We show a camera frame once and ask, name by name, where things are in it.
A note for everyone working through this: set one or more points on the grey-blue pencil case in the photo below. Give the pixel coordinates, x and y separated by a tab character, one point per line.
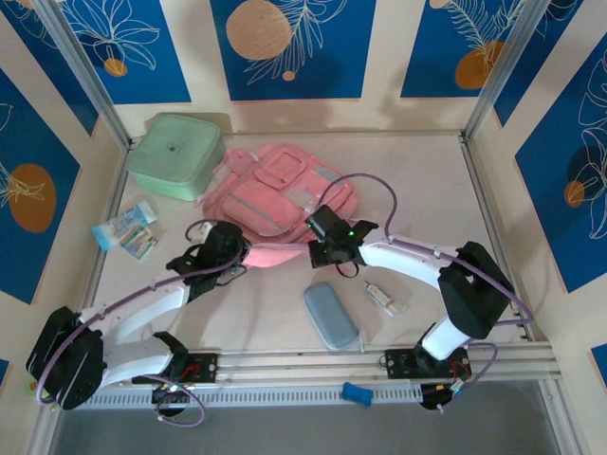
329	315

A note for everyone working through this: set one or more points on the pink student backpack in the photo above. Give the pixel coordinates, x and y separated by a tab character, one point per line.
270	199

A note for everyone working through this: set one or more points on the aluminium side rail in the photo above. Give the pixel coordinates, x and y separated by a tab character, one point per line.
116	189
484	189

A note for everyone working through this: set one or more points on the mint green square lunch case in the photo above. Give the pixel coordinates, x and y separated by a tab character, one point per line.
173	154

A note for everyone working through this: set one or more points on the blue tissue pack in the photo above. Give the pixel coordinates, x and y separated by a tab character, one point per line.
121	226

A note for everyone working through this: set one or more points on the blue bone-shaped clip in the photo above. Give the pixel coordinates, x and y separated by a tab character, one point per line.
356	393

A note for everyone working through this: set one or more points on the green tape roll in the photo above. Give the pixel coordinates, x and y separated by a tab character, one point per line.
30	386

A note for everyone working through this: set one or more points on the aluminium frame post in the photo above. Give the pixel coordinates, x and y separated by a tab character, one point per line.
505	71
85	71

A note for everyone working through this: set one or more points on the clear packet of printed cards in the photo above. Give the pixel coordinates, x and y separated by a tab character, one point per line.
144	242

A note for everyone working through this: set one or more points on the aluminium front frame rail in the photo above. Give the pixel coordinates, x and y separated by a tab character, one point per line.
303	365

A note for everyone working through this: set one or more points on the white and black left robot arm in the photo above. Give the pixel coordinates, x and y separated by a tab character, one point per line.
142	308

